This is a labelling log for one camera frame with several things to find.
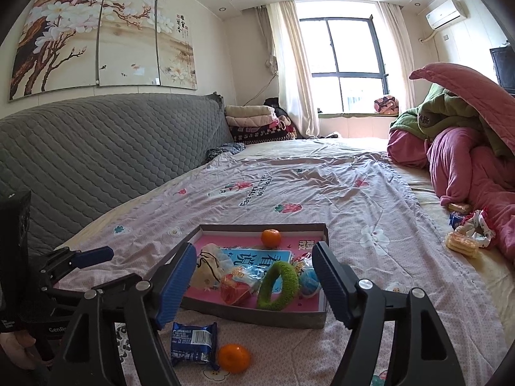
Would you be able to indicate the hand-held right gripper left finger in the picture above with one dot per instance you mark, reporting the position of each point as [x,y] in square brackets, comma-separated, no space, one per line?
[175,285]

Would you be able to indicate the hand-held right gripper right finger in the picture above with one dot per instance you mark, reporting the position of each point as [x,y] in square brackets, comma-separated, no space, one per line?
[332,285]

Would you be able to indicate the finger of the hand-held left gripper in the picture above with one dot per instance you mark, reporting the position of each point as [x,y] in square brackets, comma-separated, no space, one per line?
[114,282]
[94,257]

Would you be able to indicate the blue white ball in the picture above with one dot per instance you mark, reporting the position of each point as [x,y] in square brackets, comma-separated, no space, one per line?
[309,285]

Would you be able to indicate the white plastic bag item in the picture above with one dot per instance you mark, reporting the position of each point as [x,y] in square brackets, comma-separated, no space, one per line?
[209,275]

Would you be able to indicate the red white ball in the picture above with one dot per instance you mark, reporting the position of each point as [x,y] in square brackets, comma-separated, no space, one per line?
[235,291]

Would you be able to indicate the orange tangerine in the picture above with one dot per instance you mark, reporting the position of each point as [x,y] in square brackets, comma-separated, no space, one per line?
[233,357]
[270,238]

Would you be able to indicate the grey cardboard box pink inside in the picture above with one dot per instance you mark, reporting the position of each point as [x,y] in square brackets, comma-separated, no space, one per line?
[241,241]

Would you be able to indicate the person's left hand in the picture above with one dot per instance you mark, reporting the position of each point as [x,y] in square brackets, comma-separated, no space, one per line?
[16,350]

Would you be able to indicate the blue snack packet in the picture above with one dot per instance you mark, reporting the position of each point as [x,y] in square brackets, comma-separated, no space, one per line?
[193,343]

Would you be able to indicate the printed pink bed sheet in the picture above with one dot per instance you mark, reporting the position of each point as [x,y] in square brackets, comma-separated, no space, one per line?
[322,185]

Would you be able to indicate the grey quilted headboard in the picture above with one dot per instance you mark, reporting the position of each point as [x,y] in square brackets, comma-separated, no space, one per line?
[100,148]

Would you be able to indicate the clear biscuit packet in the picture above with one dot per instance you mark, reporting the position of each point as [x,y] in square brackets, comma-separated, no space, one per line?
[462,244]
[460,208]

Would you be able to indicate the small blue packet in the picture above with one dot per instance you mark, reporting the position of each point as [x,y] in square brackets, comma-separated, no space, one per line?
[456,219]

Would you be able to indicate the dark patterned pillow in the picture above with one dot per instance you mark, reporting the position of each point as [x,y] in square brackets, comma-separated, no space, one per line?
[225,152]

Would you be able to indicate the cream mattress cover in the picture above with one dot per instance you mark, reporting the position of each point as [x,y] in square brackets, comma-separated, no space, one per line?
[483,281]

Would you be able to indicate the dark red patterned folded blanket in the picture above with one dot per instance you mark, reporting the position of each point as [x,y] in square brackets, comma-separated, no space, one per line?
[261,132]

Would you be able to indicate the pink quilt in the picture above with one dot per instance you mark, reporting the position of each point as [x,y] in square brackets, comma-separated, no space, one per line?
[462,161]

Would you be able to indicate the cream folded blanket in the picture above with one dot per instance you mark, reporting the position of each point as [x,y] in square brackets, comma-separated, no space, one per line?
[249,115]

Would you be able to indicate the black clothing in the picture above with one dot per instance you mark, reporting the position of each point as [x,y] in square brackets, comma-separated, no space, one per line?
[275,106]

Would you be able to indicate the patterned blanket bundle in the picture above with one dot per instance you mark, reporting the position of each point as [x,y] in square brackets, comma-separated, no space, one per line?
[386,104]

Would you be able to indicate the white sheer curtain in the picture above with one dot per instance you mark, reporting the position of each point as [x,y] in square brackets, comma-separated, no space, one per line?
[396,56]
[295,80]

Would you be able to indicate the green blanket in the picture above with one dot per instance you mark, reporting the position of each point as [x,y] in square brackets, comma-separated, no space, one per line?
[446,108]

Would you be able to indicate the floral painting panel with calligraphy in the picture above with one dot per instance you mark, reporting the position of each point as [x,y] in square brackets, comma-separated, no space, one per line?
[177,52]

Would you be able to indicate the dark framed window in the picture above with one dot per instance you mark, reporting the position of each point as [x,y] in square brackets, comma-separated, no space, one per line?
[350,48]

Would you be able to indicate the beige curtain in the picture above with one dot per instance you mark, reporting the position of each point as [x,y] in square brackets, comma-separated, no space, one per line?
[267,36]

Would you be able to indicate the black television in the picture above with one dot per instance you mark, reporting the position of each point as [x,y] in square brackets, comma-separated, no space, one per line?
[503,66]

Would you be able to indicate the white air conditioner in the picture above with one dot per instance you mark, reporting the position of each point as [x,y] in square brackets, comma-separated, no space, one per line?
[446,14]

